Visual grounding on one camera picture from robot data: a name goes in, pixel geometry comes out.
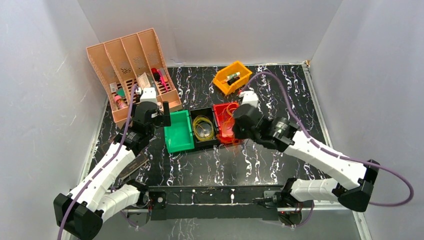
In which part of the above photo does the green plastic bin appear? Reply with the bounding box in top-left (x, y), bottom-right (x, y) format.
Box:
top-left (164, 110), bottom-right (195, 153)

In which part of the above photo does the orange wire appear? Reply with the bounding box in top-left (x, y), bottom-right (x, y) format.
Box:
top-left (218, 104), bottom-right (246, 157)

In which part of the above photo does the red plastic bin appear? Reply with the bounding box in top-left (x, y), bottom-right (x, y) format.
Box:
top-left (213, 101), bottom-right (241, 145)

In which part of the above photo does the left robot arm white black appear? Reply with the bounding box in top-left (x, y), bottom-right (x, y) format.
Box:
top-left (53, 101), bottom-right (171, 240)

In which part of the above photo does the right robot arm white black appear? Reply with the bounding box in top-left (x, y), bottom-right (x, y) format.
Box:
top-left (232, 104), bottom-right (378, 212)

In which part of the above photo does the pink bottle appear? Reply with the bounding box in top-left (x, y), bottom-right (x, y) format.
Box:
top-left (113, 95), bottom-right (128, 110)

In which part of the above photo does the white box in organizer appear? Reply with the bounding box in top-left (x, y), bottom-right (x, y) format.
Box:
top-left (137, 72), bottom-right (152, 90)

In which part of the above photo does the black plastic bin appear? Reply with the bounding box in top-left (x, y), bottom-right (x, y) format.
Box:
top-left (189, 106), bottom-right (220, 150)

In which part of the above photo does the pink pen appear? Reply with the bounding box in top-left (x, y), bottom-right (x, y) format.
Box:
top-left (158, 68), bottom-right (169, 92)

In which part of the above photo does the dark book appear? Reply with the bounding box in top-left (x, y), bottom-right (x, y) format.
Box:
top-left (101, 135), bottom-right (150, 181)

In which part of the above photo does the black marker in yellow bin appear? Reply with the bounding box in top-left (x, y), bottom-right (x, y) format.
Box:
top-left (226, 76), bottom-right (240, 86)

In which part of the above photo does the yellow plastic bin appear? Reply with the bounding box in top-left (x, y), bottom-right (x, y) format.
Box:
top-left (212, 60), bottom-right (252, 96)

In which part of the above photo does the glue stick in yellow bin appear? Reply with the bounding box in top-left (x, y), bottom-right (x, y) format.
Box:
top-left (226, 72), bottom-right (241, 81)

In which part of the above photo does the pink plastic file organizer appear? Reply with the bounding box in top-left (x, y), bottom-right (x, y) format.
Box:
top-left (86, 28), bottom-right (183, 128)

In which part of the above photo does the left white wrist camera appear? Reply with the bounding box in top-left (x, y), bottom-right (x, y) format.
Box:
top-left (139, 87), bottom-right (158, 104)

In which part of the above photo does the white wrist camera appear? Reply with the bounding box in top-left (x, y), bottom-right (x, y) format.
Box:
top-left (139, 87), bottom-right (158, 104)
top-left (238, 90), bottom-right (259, 108)

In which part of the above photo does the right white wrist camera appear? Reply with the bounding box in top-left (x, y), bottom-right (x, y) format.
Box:
top-left (238, 90), bottom-right (259, 108)

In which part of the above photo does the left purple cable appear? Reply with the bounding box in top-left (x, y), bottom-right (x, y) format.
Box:
top-left (56, 83), bottom-right (142, 240)

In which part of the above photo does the purple cable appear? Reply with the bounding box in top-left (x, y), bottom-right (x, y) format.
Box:
top-left (241, 71), bottom-right (415, 208)
top-left (56, 83), bottom-right (142, 240)

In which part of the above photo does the yellow green wire coil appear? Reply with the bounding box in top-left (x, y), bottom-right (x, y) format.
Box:
top-left (193, 114), bottom-right (216, 142)

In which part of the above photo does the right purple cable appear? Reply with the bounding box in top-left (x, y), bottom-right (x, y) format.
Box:
top-left (241, 71), bottom-right (415, 208)

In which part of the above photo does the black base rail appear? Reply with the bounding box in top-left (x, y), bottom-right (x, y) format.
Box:
top-left (145, 185), bottom-right (304, 226)

